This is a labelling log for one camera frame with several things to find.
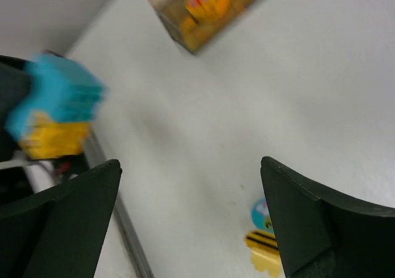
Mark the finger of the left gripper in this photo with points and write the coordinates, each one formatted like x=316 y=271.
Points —
x=15 y=87

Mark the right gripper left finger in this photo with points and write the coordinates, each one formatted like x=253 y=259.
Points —
x=59 y=232

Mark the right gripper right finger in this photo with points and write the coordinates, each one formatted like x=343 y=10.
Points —
x=322 y=232

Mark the teal square lego brick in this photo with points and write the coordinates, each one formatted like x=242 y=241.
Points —
x=61 y=88

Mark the teal round printed lego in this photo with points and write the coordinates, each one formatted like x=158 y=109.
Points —
x=261 y=217

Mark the yellow square lego brick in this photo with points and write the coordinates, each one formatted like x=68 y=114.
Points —
x=47 y=139

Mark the grey transparent container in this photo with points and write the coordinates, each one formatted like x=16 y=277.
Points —
x=193 y=23

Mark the aluminium front rail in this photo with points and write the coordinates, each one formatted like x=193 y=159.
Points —
x=94 y=154

